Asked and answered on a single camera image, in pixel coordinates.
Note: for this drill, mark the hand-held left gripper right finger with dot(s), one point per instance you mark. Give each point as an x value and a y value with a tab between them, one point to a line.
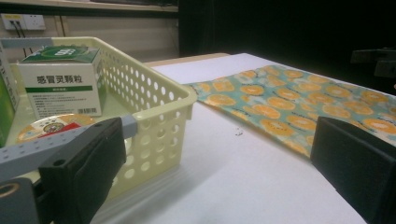
358	161

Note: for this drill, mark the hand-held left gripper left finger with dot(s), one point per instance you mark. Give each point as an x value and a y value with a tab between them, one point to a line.
84	161

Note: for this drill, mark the round orange red tin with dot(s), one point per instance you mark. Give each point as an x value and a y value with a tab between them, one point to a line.
46	127

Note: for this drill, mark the square white green medicine box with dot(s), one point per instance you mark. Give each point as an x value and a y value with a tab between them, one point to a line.
59	87

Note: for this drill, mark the cream perforated plastic basket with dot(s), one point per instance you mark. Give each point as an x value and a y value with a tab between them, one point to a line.
155	102

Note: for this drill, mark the orange print teal cloth bag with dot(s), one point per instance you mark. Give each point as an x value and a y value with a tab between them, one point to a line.
280	99

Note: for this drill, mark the tall green white medicine box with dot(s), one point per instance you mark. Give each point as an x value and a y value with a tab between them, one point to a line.
6	99

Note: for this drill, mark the dark metal stand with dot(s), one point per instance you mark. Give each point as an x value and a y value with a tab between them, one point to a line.
379	56

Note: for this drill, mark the white wall socket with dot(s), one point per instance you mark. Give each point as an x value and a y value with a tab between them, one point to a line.
31	21

